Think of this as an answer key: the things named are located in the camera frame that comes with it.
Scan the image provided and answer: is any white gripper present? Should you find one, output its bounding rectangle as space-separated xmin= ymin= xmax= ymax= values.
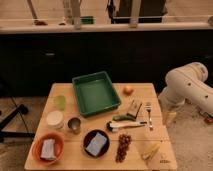
xmin=161 ymin=106 xmax=177 ymax=126

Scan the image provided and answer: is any yellow banana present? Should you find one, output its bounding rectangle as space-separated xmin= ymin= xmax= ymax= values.
xmin=142 ymin=143 xmax=160 ymax=160

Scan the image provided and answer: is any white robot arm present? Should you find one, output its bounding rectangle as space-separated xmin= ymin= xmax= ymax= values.
xmin=158 ymin=62 xmax=213 ymax=125

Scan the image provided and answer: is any green plastic tray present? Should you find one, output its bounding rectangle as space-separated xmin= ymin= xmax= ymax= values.
xmin=72 ymin=71 xmax=121 ymax=117

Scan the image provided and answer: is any silver fork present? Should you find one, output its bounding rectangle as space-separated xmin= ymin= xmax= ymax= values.
xmin=145 ymin=102 xmax=153 ymax=131

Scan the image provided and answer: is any small rectangular box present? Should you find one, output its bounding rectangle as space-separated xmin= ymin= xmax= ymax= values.
xmin=127 ymin=100 xmax=142 ymax=118

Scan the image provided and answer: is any wooden table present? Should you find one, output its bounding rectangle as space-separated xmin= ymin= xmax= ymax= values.
xmin=25 ymin=83 xmax=177 ymax=171

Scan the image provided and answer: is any orange fruit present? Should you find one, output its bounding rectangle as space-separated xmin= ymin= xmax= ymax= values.
xmin=123 ymin=86 xmax=134 ymax=95

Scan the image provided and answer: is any green cucumber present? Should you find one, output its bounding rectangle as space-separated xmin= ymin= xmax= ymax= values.
xmin=112 ymin=115 xmax=136 ymax=121

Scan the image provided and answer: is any bunch of dark grapes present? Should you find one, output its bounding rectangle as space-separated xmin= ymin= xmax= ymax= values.
xmin=115 ymin=134 xmax=132 ymax=162

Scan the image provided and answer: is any blue sponge on plate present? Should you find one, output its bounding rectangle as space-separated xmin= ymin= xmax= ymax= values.
xmin=86 ymin=133 xmax=107 ymax=156

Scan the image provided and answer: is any dark round plate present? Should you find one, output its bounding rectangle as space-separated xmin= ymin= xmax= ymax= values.
xmin=83 ymin=129 xmax=110 ymax=158

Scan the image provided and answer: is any small metal cup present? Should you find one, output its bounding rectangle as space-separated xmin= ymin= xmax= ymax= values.
xmin=68 ymin=117 xmax=81 ymax=134

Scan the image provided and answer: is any green translucent cup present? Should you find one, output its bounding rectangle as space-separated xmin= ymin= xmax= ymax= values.
xmin=54 ymin=95 xmax=66 ymax=111

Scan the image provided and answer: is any orange bowl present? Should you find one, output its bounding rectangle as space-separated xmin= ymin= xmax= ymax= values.
xmin=32 ymin=132 xmax=64 ymax=166

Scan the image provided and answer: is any green box on counter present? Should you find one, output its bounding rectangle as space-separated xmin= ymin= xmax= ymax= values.
xmin=81 ymin=16 xmax=94 ymax=24

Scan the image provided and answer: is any blue sponge in orange bowl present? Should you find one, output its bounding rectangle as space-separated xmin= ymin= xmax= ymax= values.
xmin=40 ymin=139 xmax=56 ymax=160

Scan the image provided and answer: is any black chair base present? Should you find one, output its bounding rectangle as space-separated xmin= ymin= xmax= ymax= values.
xmin=0 ymin=98 xmax=35 ymax=143

